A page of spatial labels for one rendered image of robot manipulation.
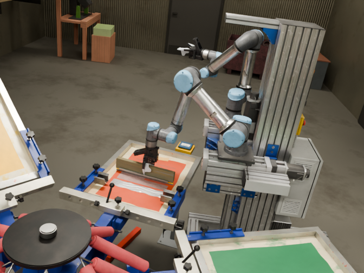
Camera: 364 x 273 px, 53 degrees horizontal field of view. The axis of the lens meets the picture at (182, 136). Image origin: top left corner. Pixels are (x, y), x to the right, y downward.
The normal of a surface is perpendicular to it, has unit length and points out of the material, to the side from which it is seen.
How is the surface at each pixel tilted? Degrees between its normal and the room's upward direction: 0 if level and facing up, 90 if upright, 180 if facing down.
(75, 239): 0
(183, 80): 85
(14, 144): 32
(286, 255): 0
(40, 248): 0
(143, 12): 90
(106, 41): 90
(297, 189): 90
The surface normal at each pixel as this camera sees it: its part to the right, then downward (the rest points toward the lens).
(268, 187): -0.07, 0.43
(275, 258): 0.12, -0.89
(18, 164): 0.47, -0.55
